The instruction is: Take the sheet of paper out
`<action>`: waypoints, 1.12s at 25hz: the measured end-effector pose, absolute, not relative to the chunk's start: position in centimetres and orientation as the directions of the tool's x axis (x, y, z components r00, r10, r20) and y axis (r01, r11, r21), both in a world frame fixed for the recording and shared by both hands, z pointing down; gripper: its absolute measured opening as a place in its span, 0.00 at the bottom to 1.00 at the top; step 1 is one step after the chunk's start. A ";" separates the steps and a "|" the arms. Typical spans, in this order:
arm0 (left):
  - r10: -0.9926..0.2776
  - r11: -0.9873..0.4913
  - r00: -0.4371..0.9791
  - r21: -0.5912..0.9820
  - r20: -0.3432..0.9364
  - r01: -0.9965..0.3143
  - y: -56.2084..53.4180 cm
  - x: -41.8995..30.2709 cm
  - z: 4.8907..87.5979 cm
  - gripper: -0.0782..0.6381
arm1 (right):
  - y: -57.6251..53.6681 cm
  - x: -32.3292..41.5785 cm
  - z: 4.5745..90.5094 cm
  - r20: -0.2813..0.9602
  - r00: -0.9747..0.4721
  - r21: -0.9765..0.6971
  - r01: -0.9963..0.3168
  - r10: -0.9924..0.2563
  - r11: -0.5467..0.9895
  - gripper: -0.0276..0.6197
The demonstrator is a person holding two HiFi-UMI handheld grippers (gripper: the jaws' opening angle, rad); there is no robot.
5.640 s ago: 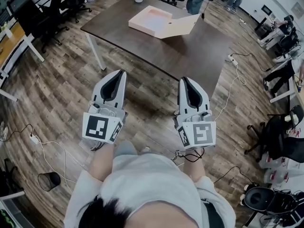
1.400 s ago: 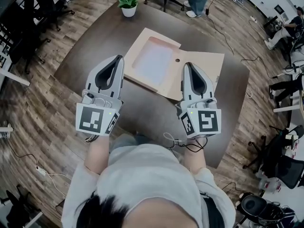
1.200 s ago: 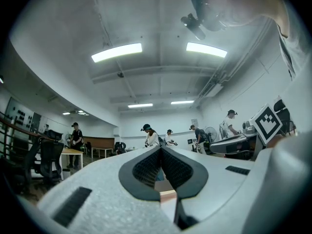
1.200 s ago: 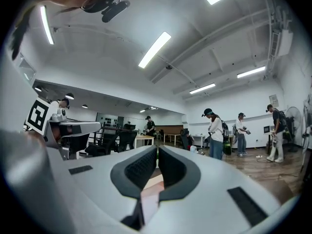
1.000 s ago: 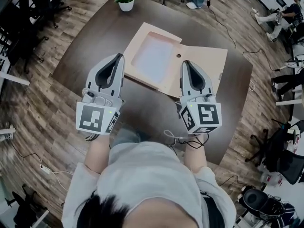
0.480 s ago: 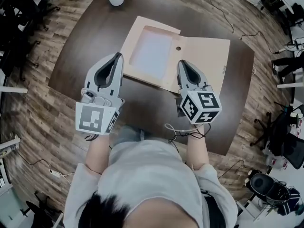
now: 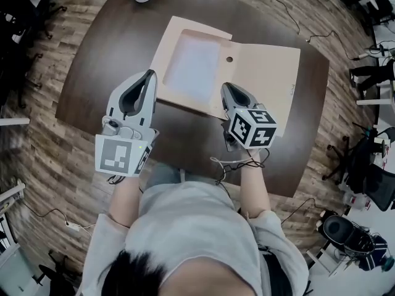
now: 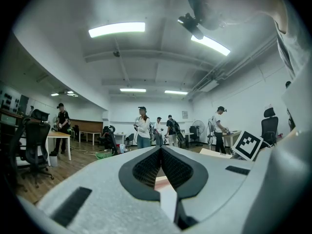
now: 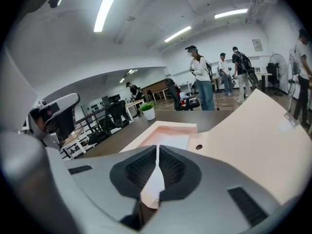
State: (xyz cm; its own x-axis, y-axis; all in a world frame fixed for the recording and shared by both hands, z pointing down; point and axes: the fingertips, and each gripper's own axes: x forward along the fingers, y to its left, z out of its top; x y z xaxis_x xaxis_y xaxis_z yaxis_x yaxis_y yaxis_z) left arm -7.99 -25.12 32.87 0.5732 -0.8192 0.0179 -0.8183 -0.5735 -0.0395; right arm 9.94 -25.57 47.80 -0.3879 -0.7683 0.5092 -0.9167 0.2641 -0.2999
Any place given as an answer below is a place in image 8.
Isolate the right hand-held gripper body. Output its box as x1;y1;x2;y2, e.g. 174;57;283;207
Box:
231;130;265;161

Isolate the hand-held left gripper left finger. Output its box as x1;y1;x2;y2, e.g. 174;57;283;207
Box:
36;146;176;234

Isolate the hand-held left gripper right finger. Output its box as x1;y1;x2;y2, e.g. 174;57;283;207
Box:
160;146;254;229

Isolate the white sheet of paper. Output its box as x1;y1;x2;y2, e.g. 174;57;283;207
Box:
159;188;178;224

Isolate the light wooden work table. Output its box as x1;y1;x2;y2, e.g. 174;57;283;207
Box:
222;130;242;148

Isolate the black headrest office chair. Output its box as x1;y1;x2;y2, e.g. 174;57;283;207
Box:
260;107;279;146

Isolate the beige flat board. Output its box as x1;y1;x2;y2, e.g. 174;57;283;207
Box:
199;148;233;159

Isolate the green basket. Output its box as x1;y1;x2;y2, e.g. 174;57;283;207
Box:
95;151;113;160

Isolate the standing fan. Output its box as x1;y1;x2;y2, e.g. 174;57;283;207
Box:
192;119;205;147

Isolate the white waste bin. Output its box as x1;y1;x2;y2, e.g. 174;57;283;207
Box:
49;152;59;167

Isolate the white long table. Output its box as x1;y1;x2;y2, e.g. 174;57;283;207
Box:
78;130;102;146

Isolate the wooden top table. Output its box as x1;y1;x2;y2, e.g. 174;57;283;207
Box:
45;131;72;167

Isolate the black mesh office chair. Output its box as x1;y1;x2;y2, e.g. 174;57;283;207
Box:
9;109;55;189

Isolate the person's grey shirt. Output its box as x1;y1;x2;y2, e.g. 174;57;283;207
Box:
274;20;312;82

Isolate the person's head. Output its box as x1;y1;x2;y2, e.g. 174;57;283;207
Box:
186;0;288;34

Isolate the wooden wall panel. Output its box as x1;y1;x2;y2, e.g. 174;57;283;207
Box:
69;118;104;134

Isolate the dark wall shelf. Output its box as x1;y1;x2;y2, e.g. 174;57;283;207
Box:
0;107;27;141

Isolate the black head-mounted camera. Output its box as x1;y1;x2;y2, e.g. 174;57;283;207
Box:
177;13;204;40

